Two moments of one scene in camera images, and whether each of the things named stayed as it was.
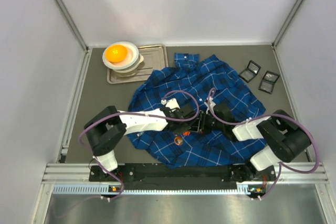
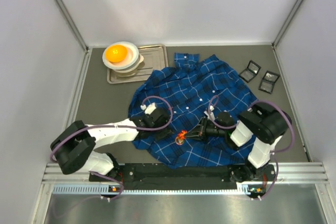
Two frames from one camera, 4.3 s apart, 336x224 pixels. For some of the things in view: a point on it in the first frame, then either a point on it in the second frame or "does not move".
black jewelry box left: (249, 74) does not move
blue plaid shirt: (202, 81) does not move
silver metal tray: (155, 57) does not move
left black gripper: (182, 126) -> (165, 132)
